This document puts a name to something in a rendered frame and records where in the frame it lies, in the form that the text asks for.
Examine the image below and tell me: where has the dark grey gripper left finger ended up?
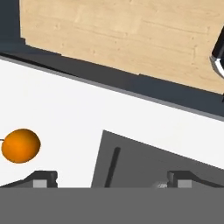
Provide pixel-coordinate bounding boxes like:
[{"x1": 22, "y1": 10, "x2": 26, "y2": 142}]
[{"x1": 0, "y1": 170, "x2": 59, "y2": 188}]

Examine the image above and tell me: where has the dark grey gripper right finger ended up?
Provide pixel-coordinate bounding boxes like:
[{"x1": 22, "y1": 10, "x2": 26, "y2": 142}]
[{"x1": 166, "y1": 170, "x2": 224, "y2": 188}]

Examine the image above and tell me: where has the grey sink basin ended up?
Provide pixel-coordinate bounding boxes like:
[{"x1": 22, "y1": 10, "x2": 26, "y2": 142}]
[{"x1": 91, "y1": 129, "x2": 224, "y2": 188}]

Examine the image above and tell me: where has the orange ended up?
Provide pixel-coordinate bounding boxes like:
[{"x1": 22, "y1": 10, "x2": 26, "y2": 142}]
[{"x1": 0, "y1": 128, "x2": 42, "y2": 165}]

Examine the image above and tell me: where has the dark grey sink faucet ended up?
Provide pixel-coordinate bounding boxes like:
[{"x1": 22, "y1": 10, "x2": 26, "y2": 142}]
[{"x1": 104, "y1": 146, "x2": 122, "y2": 188}]

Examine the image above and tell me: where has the black and chrome object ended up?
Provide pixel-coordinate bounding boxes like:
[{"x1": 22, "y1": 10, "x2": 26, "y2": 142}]
[{"x1": 209, "y1": 29, "x2": 224, "y2": 81}]

